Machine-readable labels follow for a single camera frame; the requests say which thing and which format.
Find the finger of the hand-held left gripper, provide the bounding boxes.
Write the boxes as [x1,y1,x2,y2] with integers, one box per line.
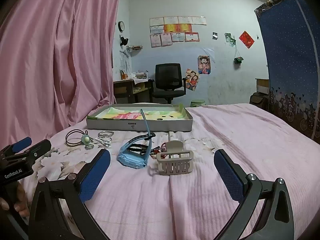
[24,139,52,162]
[0,137,32,159]

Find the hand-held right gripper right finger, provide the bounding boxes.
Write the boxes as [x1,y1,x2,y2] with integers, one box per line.
[214,149,295,240]

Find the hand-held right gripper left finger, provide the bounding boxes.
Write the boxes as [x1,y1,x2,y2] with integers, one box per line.
[28,149,111,240]

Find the silver hair clip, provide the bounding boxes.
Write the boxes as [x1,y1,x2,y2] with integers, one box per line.
[94,137,112,149]

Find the brown hair tie with bead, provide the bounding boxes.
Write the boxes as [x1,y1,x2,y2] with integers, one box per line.
[65,129,94,147]

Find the blue wrist watch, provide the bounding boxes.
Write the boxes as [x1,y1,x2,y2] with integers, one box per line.
[118,109,156,170]

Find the black hair clips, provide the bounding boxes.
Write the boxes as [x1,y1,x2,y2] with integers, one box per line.
[129,144,151,156]

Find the grey tray with coloured drawing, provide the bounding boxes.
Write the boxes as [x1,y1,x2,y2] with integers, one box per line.
[86,104,193,132]

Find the person's left hand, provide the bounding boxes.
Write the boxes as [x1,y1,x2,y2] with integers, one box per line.
[0,181,30,218]

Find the pink bedsheet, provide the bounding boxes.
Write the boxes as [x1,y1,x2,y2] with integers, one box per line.
[22,103,320,240]

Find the dark bag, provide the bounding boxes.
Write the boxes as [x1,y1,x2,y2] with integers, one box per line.
[249,92,269,112]

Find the wooden desk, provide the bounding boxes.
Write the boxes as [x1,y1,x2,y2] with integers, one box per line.
[113,79,154,104]

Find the cardboard box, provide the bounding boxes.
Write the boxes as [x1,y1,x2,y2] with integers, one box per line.
[255,78,270,95]

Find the pink curtain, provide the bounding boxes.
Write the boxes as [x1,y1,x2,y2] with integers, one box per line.
[0,0,122,150]

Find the stack of books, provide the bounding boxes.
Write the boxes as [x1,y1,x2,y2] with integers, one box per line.
[120,70,148,81]

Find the green hanging bag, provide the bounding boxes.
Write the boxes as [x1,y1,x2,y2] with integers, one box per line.
[234,47,244,66]

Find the black office chair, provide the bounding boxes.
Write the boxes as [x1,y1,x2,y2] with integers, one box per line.
[152,63,187,104]

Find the blue dotted cloth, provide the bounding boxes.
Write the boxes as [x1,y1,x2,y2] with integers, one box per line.
[254,0,320,140]

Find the red diamond paper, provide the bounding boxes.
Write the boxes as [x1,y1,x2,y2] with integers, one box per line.
[238,31,255,49]

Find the red string bracelet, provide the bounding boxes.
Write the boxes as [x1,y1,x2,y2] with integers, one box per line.
[150,142,167,159]

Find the cartoon family wall poster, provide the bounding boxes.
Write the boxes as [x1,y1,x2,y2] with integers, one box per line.
[185,68,200,91]

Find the group of wall certificates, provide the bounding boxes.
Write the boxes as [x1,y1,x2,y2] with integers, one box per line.
[149,16,207,48]

